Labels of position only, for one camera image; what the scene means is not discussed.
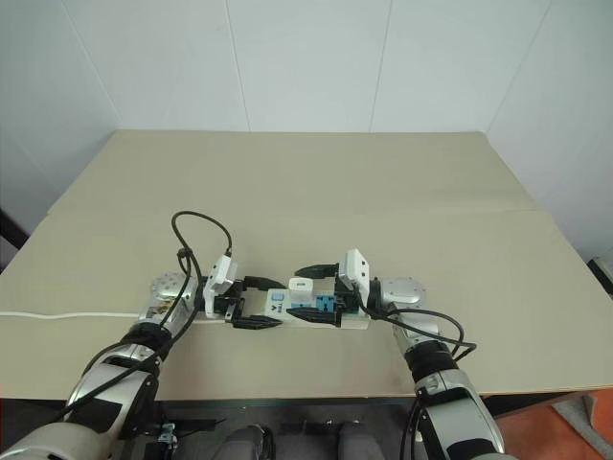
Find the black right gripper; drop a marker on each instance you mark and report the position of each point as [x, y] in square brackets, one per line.
[346, 290]

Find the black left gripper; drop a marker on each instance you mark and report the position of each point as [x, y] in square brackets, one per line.
[233, 303]

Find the white charger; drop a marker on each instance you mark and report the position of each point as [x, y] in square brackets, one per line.
[301, 287]

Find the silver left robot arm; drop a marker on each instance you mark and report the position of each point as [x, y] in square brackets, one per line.
[107, 381]

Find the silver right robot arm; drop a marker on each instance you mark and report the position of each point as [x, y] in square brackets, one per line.
[460, 407]

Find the white power strip blue sockets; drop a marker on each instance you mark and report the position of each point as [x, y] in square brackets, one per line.
[266, 300]

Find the dark furniture piece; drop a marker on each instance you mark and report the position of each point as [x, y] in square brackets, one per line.
[7, 235]

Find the grey cloth piece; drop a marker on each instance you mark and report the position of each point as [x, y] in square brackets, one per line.
[582, 402]

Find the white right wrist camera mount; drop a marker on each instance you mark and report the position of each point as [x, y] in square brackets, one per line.
[355, 263]

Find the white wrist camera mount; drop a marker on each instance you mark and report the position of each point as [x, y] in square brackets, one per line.
[220, 274]
[355, 263]

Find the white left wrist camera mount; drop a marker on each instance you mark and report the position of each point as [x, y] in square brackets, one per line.
[220, 274]

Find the metal clamp bracket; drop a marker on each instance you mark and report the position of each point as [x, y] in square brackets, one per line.
[167, 432]

